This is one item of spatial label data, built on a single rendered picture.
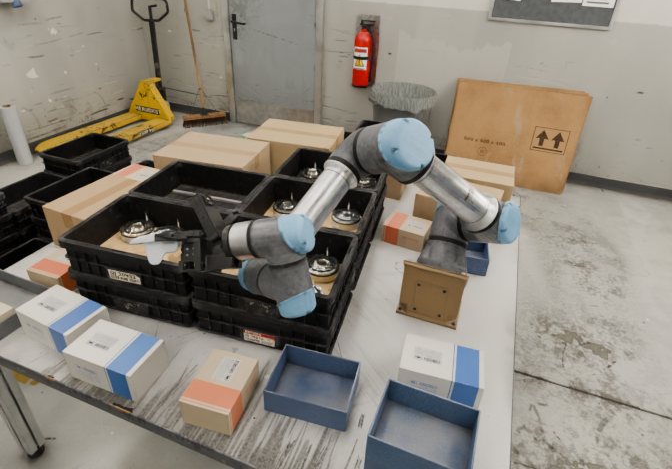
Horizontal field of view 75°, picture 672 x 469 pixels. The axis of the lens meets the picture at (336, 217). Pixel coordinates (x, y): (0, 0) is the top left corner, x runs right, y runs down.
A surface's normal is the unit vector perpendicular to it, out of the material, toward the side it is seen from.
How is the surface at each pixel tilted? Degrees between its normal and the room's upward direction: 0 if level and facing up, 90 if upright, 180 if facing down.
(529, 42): 90
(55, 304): 0
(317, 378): 0
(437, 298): 90
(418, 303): 90
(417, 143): 60
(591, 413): 0
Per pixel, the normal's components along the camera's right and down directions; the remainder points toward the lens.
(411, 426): 0.04, -0.86
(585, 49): -0.36, 0.46
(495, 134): -0.33, 0.26
